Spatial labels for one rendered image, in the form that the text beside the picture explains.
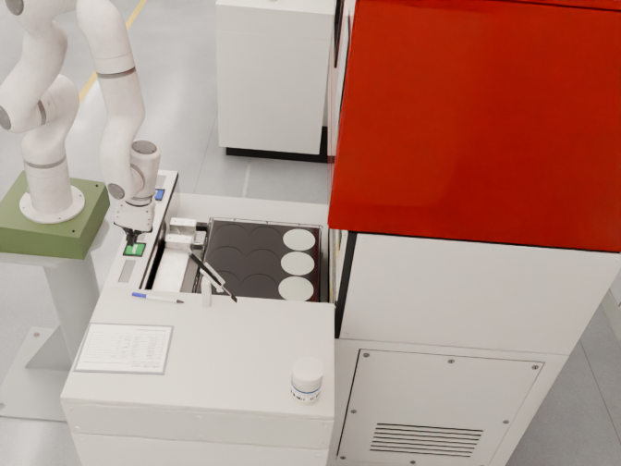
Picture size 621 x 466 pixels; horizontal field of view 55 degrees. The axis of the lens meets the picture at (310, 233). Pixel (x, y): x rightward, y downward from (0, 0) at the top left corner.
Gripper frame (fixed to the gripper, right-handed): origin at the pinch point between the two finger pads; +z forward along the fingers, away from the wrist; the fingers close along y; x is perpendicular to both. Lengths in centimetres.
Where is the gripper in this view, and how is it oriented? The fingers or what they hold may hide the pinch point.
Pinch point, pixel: (131, 238)
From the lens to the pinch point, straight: 176.4
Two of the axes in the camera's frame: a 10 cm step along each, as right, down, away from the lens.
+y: -9.6, -2.3, -1.7
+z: -2.9, 7.2, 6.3
